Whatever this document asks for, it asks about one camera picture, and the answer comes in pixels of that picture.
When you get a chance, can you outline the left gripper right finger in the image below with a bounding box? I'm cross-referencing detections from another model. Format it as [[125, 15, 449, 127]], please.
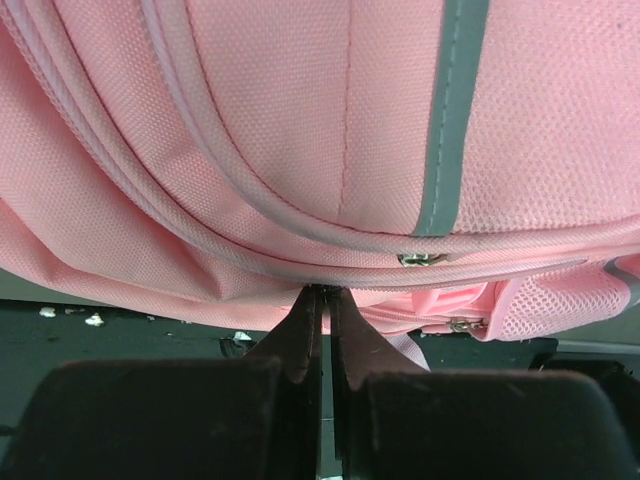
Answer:
[[329, 288, 639, 479]]

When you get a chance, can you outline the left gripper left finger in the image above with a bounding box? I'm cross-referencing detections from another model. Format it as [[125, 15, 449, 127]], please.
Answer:
[[1, 287, 323, 479]]

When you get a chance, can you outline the pink school backpack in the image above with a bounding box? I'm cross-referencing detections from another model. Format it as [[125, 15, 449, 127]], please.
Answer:
[[1, 1, 639, 341]]

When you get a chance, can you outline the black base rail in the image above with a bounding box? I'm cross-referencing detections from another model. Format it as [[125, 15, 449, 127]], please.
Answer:
[[1, 301, 639, 437]]

